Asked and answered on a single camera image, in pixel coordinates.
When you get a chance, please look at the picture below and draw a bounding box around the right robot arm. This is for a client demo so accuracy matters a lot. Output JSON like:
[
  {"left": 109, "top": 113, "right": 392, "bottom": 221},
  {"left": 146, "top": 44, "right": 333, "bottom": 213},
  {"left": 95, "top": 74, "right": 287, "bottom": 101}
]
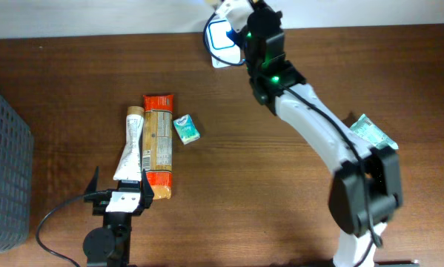
[{"left": 240, "top": 1, "right": 403, "bottom": 266}]

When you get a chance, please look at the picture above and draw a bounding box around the teal wet wipes pack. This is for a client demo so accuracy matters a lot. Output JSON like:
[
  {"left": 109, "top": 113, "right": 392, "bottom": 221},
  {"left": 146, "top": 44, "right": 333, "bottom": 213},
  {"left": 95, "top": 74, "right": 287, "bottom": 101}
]
[{"left": 350, "top": 114, "right": 399, "bottom": 151}]

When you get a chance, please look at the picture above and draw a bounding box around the orange spaghetti packet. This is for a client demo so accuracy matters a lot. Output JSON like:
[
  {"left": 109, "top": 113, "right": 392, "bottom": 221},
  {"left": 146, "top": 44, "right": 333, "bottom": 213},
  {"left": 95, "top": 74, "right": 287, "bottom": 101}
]
[{"left": 142, "top": 95, "right": 173, "bottom": 200}]

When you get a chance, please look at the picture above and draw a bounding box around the small teal tissue pack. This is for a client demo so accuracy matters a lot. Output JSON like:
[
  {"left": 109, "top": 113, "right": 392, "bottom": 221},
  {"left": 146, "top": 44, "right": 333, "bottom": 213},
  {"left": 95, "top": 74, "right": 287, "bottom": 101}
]
[{"left": 173, "top": 114, "right": 201, "bottom": 145}]

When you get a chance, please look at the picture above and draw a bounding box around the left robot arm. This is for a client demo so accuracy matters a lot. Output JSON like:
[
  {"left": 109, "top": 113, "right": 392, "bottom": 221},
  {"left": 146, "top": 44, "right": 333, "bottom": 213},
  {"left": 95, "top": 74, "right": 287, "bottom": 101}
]
[{"left": 82, "top": 168, "right": 154, "bottom": 267}]

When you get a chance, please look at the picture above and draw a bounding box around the dark grey mesh basket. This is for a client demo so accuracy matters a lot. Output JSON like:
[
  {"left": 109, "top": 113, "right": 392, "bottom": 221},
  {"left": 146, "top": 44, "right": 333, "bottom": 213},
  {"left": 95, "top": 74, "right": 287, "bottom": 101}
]
[{"left": 0, "top": 94, "right": 34, "bottom": 253}]

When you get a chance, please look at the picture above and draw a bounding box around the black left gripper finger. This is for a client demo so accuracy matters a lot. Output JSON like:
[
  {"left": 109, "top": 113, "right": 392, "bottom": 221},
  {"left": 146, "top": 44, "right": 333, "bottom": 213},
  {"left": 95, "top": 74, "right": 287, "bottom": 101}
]
[
  {"left": 141, "top": 169, "right": 154, "bottom": 208},
  {"left": 85, "top": 166, "right": 99, "bottom": 194}
]

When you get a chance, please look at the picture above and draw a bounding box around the white tube with beige cap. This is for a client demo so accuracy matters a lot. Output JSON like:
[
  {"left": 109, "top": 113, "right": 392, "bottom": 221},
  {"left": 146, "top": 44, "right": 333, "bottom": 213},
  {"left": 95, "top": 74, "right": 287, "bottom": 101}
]
[{"left": 113, "top": 106, "right": 145, "bottom": 181}]

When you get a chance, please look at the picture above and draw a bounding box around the white barcode scanner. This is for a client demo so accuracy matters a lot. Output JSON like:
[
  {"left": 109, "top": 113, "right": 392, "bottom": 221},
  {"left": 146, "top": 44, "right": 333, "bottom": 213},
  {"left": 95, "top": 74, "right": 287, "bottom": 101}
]
[{"left": 206, "top": 19, "right": 241, "bottom": 64}]

